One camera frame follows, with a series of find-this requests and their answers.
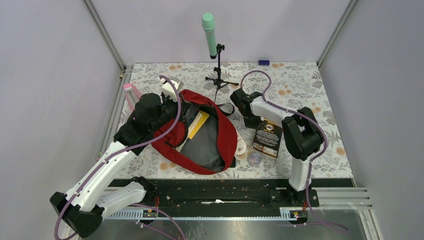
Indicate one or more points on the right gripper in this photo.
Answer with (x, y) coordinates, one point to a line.
(255, 124)

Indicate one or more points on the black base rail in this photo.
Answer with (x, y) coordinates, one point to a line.
(227, 198)

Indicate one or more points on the white oval card package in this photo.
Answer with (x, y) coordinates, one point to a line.
(241, 146)

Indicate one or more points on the black microphone tripod stand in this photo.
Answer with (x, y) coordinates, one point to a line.
(219, 82)

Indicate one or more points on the mint green microphone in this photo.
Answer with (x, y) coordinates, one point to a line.
(208, 25)

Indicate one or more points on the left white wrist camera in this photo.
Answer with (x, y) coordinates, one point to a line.
(167, 88)

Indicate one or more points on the black book under yellow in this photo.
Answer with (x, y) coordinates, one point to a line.
(267, 138)

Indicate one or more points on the clear round plastic container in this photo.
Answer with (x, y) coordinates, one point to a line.
(254, 158)

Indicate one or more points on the pink metronome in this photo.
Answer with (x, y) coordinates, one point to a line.
(132, 95)

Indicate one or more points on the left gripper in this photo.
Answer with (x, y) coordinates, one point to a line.
(184, 106)

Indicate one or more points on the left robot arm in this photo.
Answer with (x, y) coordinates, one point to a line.
(84, 207)

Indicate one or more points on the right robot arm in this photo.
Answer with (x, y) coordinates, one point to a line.
(302, 136)

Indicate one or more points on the small blue block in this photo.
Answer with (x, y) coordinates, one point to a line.
(263, 62)

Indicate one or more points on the red backpack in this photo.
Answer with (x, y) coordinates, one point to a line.
(212, 148)

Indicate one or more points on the dark blue book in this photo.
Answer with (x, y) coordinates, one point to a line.
(190, 117)

